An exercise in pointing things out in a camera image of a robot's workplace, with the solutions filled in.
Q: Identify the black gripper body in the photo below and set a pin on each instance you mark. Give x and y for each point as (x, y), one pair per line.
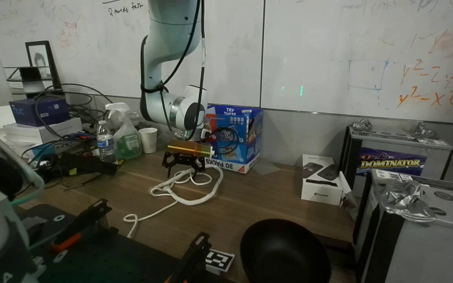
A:
(187, 157)

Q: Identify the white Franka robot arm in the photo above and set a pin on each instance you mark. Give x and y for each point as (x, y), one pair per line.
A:
(165, 31)

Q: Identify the blue snack box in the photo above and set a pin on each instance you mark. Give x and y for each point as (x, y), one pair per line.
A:
(235, 135)

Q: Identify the white phone box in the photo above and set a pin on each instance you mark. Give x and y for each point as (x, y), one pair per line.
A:
(320, 182)

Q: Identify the white box stack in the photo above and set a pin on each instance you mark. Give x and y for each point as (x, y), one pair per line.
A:
(37, 130)

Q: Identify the dark blue cardboard box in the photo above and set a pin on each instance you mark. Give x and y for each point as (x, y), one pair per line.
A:
(37, 110)

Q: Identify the grey metal appliance box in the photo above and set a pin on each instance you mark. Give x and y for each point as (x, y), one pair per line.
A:
(435, 245)

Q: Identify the white paper cup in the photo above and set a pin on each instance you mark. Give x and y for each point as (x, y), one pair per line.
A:
(147, 140)

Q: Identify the clear spray bottle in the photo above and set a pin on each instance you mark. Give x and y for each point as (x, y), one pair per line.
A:
(125, 138)

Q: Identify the plastic water bottle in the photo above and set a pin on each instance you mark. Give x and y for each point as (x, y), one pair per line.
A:
(103, 143)

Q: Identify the black tool pile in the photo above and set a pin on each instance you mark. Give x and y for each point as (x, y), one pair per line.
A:
(78, 162)

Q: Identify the black white fiducial tag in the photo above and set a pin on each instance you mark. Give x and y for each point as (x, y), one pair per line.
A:
(220, 261)

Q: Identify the black frying pan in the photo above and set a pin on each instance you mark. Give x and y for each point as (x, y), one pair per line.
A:
(283, 252)

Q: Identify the small crumpled foil piece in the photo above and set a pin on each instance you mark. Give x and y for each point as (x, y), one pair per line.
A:
(361, 126)
(423, 130)

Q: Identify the crumpled clear plastic wrapper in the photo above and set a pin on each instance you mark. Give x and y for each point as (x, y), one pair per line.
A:
(407, 198)

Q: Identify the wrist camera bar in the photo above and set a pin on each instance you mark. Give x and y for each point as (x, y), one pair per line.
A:
(188, 149)

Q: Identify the black picture frame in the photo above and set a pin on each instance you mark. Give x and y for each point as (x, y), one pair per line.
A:
(37, 55)

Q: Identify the wall whiteboard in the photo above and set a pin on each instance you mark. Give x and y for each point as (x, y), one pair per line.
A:
(341, 52)

